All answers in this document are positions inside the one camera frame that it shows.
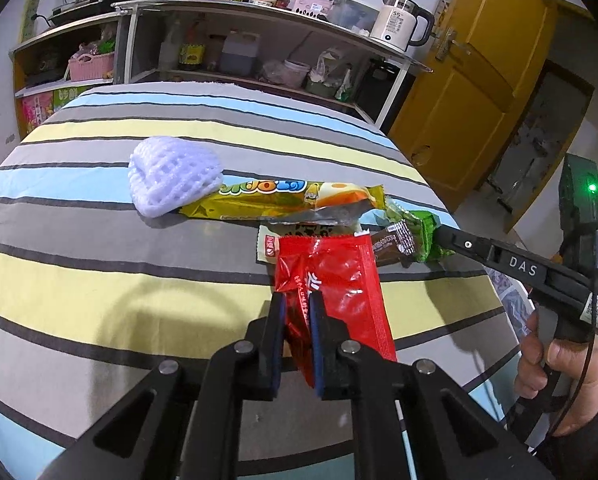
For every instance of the white plastic tub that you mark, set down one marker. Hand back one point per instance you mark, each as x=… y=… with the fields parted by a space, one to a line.
x=296 y=74

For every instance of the clear plastic bottle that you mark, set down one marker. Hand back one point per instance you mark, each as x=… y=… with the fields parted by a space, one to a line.
x=169 y=52

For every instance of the yellow label bottle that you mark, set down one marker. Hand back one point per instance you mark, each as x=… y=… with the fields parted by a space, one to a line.
x=191 y=52

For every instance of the green snack box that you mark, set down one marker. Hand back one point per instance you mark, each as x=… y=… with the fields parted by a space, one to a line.
x=69 y=99

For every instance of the long yellow snack wrapper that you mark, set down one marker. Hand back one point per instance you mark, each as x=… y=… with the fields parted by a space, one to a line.
x=279 y=197

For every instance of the clothes drying rack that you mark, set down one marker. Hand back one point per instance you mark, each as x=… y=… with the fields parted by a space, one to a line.
x=529 y=155

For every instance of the pink snack box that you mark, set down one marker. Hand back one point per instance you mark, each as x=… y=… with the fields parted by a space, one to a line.
x=36 y=112

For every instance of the wooden door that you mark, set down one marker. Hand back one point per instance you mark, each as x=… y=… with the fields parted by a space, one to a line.
x=479 y=85

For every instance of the white metal shelf unit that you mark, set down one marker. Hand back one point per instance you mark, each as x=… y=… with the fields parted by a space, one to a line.
x=229 y=10

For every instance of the brown snack wrapper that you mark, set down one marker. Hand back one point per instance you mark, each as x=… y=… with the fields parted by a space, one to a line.
x=391 y=245

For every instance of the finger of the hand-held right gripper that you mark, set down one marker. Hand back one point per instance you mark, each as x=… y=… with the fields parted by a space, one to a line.
x=466 y=244

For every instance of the person's right hand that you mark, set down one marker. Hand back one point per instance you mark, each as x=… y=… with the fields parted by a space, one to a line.
x=581 y=385

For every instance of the red snack wrapper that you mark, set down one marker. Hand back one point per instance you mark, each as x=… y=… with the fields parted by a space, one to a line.
x=339 y=280

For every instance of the wooden shelf unit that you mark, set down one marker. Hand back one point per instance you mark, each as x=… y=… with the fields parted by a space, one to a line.
x=44 y=40

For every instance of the cream snack wrapper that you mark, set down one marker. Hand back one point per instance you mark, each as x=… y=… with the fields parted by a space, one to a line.
x=266 y=247

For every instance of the crumpled plastic bags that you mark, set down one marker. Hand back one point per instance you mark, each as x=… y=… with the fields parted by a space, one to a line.
x=329 y=72

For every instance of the clear plastic container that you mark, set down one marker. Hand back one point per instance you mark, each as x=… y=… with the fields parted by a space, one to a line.
x=351 y=14

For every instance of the yellow power strip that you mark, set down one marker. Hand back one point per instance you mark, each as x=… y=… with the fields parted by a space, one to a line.
x=30 y=20

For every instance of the person's right forearm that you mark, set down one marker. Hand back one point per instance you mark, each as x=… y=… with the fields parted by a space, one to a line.
x=594 y=455

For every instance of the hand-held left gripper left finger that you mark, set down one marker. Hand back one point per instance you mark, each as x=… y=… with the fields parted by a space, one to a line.
x=278 y=340

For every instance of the black induction cooker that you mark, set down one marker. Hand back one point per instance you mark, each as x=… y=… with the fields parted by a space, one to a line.
x=84 y=10

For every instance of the pink woven basket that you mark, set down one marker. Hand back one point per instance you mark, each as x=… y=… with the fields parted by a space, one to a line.
x=91 y=66

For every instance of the striped tablecloth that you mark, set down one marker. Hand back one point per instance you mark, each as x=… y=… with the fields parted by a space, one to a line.
x=104 y=270

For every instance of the white foam fruit net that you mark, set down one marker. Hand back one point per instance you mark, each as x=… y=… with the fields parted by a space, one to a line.
x=174 y=175

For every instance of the dark liquid plastic jug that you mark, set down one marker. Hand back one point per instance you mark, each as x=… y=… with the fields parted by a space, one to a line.
x=239 y=55

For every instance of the green snack wrapper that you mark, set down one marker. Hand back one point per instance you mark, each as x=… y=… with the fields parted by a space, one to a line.
x=421 y=230

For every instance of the clear patterned bin liner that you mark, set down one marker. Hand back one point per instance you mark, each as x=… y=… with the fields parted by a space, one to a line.
x=511 y=305

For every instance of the pink utensil box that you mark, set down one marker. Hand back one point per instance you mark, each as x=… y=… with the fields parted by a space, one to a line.
x=311 y=6

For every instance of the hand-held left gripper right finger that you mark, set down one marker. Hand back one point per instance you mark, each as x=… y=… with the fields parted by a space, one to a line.
x=319 y=345

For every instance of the white electric kettle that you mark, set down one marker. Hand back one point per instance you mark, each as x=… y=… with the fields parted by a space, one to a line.
x=396 y=22

